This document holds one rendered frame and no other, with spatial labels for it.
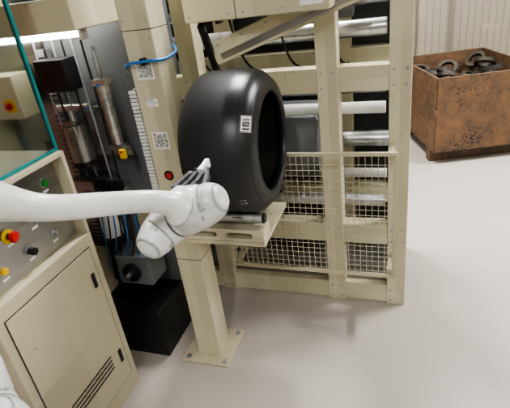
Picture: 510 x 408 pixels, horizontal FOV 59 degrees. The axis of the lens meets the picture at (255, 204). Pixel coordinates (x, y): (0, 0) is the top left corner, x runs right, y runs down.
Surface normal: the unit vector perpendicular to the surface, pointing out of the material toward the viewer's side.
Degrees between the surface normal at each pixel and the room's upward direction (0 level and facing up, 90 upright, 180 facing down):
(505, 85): 90
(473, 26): 90
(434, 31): 90
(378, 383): 0
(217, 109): 47
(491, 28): 90
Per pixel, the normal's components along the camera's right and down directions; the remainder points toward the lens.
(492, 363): -0.12, -0.88
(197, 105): -0.29, -0.33
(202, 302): -0.30, 0.47
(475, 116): 0.01, 0.45
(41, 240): 0.95, 0.04
